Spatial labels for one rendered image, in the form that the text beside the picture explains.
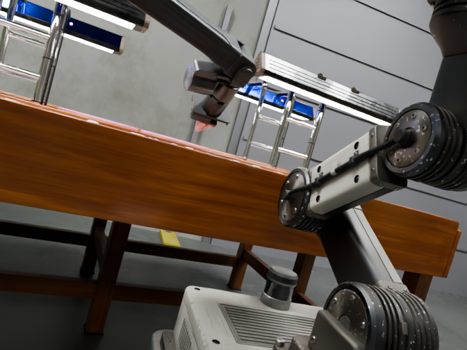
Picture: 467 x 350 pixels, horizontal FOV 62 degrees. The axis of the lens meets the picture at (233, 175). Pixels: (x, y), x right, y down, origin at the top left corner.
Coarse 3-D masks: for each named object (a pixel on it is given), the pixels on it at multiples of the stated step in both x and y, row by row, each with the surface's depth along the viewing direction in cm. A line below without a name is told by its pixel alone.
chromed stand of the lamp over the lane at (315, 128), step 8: (352, 88) 138; (288, 96) 146; (288, 104) 146; (320, 104) 152; (288, 112) 147; (320, 112) 152; (280, 120) 147; (288, 120) 147; (296, 120) 148; (320, 120) 152; (280, 128) 146; (312, 128) 152; (280, 136) 147; (312, 136) 153; (312, 144) 153; (272, 152) 147; (280, 152) 149; (288, 152) 149; (296, 152) 151; (312, 152) 154; (272, 160) 147; (304, 160) 153
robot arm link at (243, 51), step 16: (128, 0) 67; (144, 0) 68; (160, 0) 69; (176, 0) 70; (160, 16) 71; (176, 16) 72; (192, 16) 73; (176, 32) 74; (192, 32) 75; (208, 32) 76; (224, 32) 81; (208, 48) 79; (224, 48) 79; (240, 48) 85; (224, 64) 82; (240, 64) 83
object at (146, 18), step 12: (72, 0) 97; (84, 0) 97; (96, 0) 98; (108, 0) 100; (120, 0) 102; (108, 12) 100; (120, 12) 101; (132, 12) 102; (144, 12) 104; (144, 24) 104
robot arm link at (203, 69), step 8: (192, 64) 85; (200, 64) 85; (208, 64) 86; (192, 72) 85; (200, 72) 84; (208, 72) 85; (216, 72) 85; (240, 72) 83; (248, 72) 83; (184, 80) 89; (192, 80) 85; (200, 80) 85; (208, 80) 86; (216, 80) 87; (232, 80) 85; (240, 80) 85; (248, 80) 85; (184, 88) 88; (192, 88) 86; (200, 88) 87; (208, 88) 87
